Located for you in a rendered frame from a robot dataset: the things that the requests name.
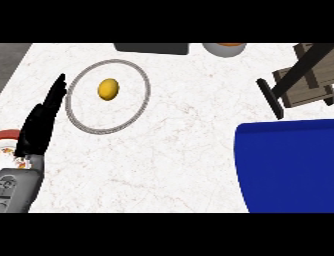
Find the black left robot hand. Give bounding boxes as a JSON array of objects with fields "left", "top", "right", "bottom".
[{"left": 12, "top": 73, "right": 69, "bottom": 159}]

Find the blue rectangular mat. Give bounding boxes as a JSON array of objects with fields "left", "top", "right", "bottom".
[{"left": 233, "top": 117, "right": 334, "bottom": 214}]

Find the grey bowl with orange contents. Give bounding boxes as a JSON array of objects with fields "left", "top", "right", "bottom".
[{"left": 201, "top": 43, "right": 248, "bottom": 59}]

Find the white tray with grey rim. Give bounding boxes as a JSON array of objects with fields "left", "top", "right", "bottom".
[{"left": 63, "top": 58, "right": 152, "bottom": 135}]

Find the black wooden tiered basket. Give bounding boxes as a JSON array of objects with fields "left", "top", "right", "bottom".
[{"left": 254, "top": 43, "right": 334, "bottom": 121}]

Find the dark grey flat slab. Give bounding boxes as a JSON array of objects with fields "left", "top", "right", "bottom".
[{"left": 112, "top": 43, "right": 190, "bottom": 56}]

